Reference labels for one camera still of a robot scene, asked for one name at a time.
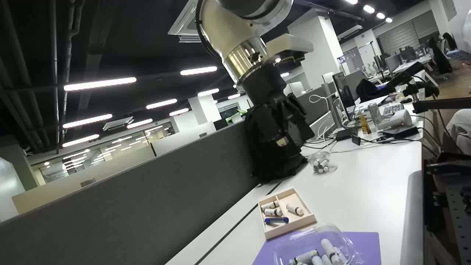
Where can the purple mat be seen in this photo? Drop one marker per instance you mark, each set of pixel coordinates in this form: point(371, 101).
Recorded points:
point(365, 247)

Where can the grey desk partition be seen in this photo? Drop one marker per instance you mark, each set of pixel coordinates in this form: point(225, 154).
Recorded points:
point(127, 210)

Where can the black backpack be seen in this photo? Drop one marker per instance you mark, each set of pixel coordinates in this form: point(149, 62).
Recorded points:
point(274, 141)

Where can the blue marker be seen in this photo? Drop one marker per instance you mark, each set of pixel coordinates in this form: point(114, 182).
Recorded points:
point(275, 221)

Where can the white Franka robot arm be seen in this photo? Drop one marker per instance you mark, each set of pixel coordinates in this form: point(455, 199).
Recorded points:
point(236, 29)

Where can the shallow wooden compartment box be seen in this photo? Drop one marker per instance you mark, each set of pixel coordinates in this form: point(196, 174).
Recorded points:
point(289, 227)

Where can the long ceiling light tube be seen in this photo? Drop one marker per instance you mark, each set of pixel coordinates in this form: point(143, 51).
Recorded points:
point(197, 70)
point(100, 82)
point(87, 121)
point(161, 103)

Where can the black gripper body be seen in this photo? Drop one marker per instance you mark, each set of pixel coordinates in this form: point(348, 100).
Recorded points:
point(262, 82)

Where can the clear plastic marker package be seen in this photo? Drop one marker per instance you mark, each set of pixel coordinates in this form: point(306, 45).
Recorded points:
point(318, 247)

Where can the black computer monitor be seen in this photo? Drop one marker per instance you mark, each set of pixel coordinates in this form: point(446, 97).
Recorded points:
point(343, 95)

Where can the white marker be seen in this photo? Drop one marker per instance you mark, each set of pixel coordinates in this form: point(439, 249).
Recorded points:
point(295, 209)
point(271, 204)
point(272, 212)

